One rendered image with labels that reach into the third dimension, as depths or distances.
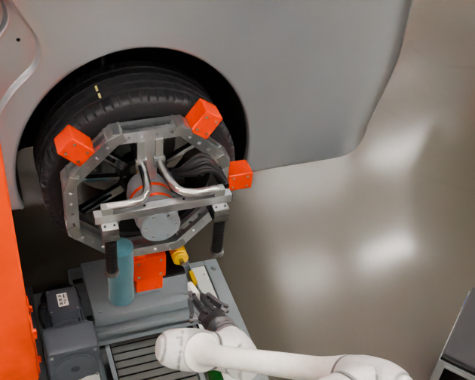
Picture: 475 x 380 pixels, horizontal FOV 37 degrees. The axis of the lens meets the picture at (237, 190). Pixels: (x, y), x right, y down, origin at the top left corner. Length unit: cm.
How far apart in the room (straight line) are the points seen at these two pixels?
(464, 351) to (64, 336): 143
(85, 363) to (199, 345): 77
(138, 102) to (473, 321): 152
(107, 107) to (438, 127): 266
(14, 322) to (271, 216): 180
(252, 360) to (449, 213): 226
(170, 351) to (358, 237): 186
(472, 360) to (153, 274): 119
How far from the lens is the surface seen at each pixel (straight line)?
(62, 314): 259
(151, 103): 222
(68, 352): 251
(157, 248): 252
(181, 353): 187
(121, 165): 237
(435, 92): 478
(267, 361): 175
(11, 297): 200
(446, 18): 575
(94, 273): 296
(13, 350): 217
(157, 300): 285
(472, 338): 284
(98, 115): 221
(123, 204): 208
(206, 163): 218
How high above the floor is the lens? 241
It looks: 41 degrees down
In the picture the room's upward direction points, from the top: 6 degrees clockwise
